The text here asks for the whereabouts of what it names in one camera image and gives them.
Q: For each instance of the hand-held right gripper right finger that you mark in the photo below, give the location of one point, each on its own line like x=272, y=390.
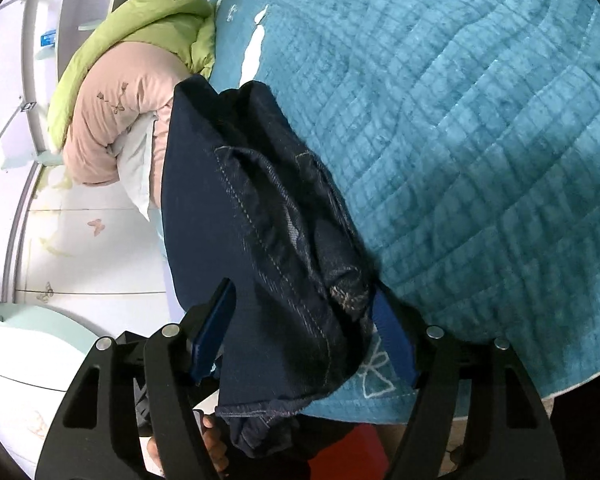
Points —
x=397, y=340

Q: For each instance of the white butterfly print wardrobe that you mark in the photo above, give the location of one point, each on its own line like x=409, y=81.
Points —
x=90, y=240

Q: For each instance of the dark denim jacket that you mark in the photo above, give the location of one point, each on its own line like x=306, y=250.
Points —
x=260, y=240

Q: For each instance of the person's left hand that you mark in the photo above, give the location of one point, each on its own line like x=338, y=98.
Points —
x=214, y=442

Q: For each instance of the teal quilted bed mat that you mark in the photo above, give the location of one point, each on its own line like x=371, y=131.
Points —
x=455, y=160

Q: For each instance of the lilac wall shelf unit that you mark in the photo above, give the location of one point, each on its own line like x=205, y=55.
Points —
x=75, y=5

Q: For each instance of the pink quilt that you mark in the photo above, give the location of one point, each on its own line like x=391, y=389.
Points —
x=110, y=105

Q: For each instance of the small blue box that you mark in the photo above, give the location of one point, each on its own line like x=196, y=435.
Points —
x=47, y=40

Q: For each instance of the light blue striped sheet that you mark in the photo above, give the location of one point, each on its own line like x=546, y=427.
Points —
x=159, y=232

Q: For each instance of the black hanging tag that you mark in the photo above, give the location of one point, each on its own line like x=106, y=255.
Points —
x=28, y=107

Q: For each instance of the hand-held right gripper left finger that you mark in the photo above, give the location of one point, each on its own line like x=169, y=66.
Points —
x=212, y=330

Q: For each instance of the white pillow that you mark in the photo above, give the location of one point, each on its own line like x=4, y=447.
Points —
x=137, y=165

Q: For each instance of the green quilt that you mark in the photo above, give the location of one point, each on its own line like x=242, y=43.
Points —
x=150, y=15

